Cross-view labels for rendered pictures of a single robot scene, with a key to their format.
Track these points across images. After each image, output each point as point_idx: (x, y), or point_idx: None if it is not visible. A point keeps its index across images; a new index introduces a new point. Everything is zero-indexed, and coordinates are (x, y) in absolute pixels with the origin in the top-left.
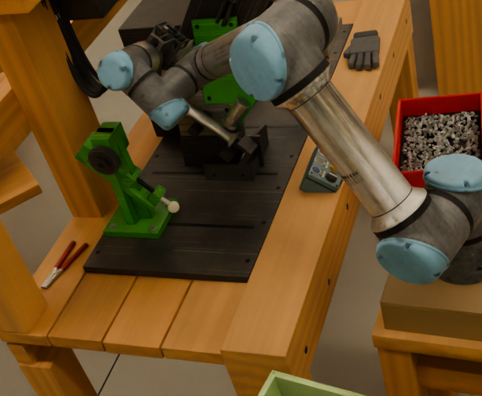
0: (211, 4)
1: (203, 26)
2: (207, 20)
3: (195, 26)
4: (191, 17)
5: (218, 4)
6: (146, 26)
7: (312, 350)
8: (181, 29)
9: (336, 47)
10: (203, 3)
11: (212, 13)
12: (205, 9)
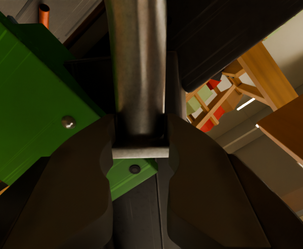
0: (135, 215)
1: (121, 178)
2: (119, 193)
3: (139, 168)
4: (164, 159)
5: (123, 221)
6: (281, 25)
7: None
8: (177, 111)
9: (64, 39)
10: (152, 209)
11: (123, 196)
12: (141, 198)
